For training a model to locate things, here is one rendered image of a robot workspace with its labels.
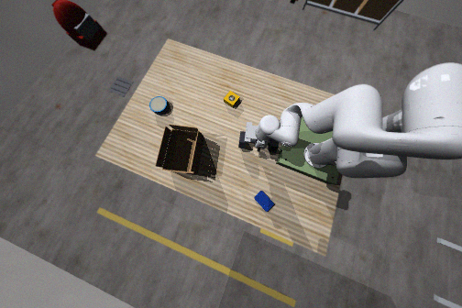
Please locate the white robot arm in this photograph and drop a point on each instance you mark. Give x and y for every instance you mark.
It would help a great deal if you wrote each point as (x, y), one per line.
(432, 126)

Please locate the brown cardboard box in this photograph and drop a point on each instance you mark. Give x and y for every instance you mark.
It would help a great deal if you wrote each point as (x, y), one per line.
(184, 149)

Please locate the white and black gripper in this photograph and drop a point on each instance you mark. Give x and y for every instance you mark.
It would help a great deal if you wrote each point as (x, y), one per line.
(259, 145)

